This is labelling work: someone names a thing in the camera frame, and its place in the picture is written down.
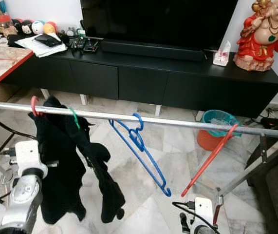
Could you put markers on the silver metal clothes rack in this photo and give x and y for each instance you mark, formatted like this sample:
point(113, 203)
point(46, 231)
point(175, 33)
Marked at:
point(182, 123)

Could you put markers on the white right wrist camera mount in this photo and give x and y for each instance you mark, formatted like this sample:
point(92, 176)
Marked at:
point(203, 210)

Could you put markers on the small black electronics box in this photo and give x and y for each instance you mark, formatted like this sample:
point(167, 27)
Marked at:
point(90, 46)

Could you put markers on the black soundbar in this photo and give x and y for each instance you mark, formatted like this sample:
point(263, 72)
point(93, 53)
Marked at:
point(151, 49)

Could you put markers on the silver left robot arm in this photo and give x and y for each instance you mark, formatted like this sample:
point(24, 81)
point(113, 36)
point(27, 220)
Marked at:
point(24, 204)

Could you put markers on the red plastic hanger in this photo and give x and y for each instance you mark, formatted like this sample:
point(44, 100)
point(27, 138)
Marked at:
point(33, 106)
point(212, 157)

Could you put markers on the plain black shirt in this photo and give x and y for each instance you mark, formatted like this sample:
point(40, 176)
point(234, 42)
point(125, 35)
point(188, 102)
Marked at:
point(58, 190)

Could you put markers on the white tissue pack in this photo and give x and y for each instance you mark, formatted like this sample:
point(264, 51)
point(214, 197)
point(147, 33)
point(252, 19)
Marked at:
point(221, 58)

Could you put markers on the black white plush ball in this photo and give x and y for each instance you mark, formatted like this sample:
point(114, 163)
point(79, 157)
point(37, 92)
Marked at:
point(27, 28)

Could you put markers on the green plastic hanger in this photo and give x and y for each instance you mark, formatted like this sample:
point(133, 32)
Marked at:
point(74, 118)

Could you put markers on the white paper stack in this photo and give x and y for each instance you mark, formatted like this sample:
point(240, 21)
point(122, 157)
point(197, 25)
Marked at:
point(27, 45)

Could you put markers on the black shirt green logo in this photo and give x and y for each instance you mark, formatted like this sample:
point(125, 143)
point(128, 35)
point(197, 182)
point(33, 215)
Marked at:
point(104, 185)

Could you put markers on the orange bin teal liner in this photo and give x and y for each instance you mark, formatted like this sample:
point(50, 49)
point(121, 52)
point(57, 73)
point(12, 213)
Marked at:
point(207, 140)

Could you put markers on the white blue plush ball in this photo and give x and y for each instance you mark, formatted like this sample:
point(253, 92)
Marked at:
point(39, 28)

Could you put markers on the black flat television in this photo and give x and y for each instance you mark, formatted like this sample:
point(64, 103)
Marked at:
point(158, 19)

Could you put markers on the black wallet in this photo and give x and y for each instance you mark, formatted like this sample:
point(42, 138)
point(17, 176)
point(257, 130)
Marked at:
point(47, 40)

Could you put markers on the blue plastic hanger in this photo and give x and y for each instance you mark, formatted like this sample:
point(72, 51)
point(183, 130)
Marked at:
point(138, 141)

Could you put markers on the red laughing Buddha statue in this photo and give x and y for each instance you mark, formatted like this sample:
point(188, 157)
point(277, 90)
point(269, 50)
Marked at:
point(258, 44)

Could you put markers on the jar with red lid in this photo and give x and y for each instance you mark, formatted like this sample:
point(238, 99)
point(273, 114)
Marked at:
point(4, 25)

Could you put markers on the marble table red edge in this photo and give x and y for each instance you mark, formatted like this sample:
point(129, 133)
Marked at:
point(2, 63)

